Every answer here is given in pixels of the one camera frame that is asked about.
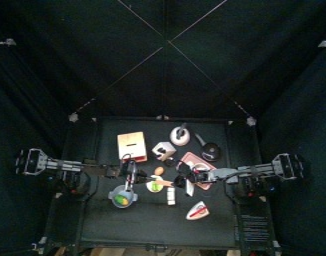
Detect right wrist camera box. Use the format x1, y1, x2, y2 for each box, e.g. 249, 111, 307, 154
209, 167, 239, 184

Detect black toy frying pan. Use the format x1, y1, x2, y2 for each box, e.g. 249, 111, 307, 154
193, 132, 221, 163

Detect white toy sushi roll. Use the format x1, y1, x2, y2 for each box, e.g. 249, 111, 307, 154
165, 187, 177, 206

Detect orange and green toy fruit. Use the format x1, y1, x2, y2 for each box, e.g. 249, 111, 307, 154
113, 194, 131, 206

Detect wooden box red drawer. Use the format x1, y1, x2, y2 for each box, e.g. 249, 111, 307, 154
116, 131, 148, 163

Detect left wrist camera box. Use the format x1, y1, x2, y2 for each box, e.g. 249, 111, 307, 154
120, 160, 139, 178

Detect white wedge red stripe toy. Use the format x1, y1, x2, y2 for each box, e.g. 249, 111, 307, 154
184, 200, 211, 222

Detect white text label sticker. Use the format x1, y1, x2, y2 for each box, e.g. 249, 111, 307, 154
239, 214, 272, 245

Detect white box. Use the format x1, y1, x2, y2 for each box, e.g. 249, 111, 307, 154
153, 179, 196, 198

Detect small white plate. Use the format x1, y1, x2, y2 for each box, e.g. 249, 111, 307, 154
144, 174, 165, 194

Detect thin white frame cord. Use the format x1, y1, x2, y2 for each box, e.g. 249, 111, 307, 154
116, 0, 252, 119
73, 0, 228, 114

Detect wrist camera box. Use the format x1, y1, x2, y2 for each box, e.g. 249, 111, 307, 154
209, 167, 239, 184
120, 160, 139, 178

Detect grey toy pot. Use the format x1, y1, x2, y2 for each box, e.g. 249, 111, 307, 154
107, 184, 140, 210

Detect white toy kettle black handle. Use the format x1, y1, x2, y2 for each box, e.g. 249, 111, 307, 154
168, 122, 192, 147

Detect white toy cube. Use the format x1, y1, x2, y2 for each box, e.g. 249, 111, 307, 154
151, 141, 177, 162

